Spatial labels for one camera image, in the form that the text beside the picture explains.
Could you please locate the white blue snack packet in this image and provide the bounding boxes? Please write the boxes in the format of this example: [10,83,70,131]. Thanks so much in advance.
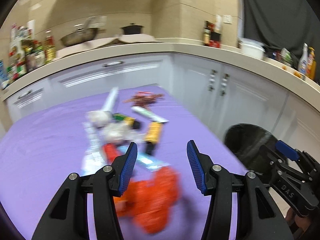
[80,122,106,176]

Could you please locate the red small bottle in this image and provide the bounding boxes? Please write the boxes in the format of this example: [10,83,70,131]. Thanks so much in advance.
[103,144,120,164]

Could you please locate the orange plastic bag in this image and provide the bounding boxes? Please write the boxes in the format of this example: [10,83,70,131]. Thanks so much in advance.
[113,166,180,234]

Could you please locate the light blue tube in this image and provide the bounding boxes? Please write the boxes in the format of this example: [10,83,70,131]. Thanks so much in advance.
[117,146,169,172]

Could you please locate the clear plastic bag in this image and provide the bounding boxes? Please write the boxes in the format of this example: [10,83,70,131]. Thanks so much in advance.
[100,122,145,145]

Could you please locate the white tissue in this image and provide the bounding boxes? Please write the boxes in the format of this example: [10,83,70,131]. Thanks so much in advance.
[86,110,112,128]

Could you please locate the long white tube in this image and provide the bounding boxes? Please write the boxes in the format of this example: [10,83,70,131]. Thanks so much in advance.
[101,87,119,112]

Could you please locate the yellow label bottle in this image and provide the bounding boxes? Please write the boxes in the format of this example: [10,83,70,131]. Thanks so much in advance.
[144,121,163,155]

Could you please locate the white green tube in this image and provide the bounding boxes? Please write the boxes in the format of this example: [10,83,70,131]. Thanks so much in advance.
[131,106,169,124]

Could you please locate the red checkered ribbon bow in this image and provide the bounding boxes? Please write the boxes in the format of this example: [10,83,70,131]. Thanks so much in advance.
[123,92,164,109]

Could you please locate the green label bottle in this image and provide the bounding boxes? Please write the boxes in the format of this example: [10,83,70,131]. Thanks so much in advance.
[113,113,142,130]

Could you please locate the black lined trash bin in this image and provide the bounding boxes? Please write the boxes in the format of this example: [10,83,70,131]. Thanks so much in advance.
[223,123,278,174]

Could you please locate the purple tablecloth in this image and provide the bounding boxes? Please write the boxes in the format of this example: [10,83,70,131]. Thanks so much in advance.
[1,86,246,239]

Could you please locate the orange dish soap bottle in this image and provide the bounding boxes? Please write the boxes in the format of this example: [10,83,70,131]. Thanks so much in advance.
[306,47,316,80]

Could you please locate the white spray bottle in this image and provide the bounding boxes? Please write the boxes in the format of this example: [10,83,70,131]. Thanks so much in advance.
[298,43,308,75]

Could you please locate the white stacked containers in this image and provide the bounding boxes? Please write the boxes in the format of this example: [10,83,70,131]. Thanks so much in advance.
[239,38,265,60]

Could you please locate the black box with snacks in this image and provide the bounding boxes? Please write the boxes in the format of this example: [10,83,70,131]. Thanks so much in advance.
[210,15,222,48]

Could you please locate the black curtain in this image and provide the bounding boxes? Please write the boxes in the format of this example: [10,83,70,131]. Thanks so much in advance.
[240,0,320,63]

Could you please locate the dark oil bottle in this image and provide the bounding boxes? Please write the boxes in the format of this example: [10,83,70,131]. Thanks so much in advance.
[203,21,211,46]

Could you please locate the cooking oil bottle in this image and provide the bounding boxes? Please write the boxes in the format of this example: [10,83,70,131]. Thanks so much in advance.
[44,29,56,63]

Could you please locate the seasoning shelf with bottles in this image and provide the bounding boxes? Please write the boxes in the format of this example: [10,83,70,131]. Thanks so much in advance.
[7,24,46,83]

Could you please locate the steel wok pan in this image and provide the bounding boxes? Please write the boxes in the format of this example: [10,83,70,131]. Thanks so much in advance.
[60,17,99,47]

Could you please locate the black casserole pot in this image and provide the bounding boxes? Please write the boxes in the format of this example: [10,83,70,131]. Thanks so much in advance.
[121,23,144,35]

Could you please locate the right cabinet door handle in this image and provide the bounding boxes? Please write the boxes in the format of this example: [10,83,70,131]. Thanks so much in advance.
[220,73,229,96]

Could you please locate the cabinet door handle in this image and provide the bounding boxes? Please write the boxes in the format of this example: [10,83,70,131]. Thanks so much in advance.
[220,73,229,96]
[208,69,217,92]

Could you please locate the left cabinet door handle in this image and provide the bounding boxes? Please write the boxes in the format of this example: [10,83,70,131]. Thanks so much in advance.
[208,69,217,92]

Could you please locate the small left drawer handle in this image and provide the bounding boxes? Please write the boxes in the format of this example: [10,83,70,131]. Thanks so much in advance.
[17,89,33,100]

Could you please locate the wall power socket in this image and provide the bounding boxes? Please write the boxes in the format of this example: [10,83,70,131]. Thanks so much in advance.
[223,15,233,24]

